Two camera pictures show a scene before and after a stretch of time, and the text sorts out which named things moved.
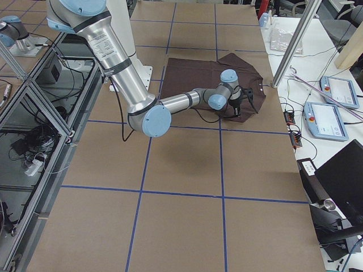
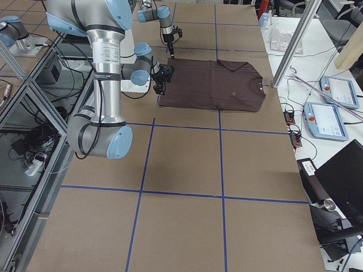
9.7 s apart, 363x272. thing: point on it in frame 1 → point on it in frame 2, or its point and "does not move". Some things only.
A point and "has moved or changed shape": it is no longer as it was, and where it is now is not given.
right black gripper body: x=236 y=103 → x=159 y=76
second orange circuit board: x=295 y=139 does not move
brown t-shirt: x=184 y=75 has moved or changed shape
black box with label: x=313 y=185 does not move
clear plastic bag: x=280 y=40 does not move
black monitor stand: x=332 y=232 does not move
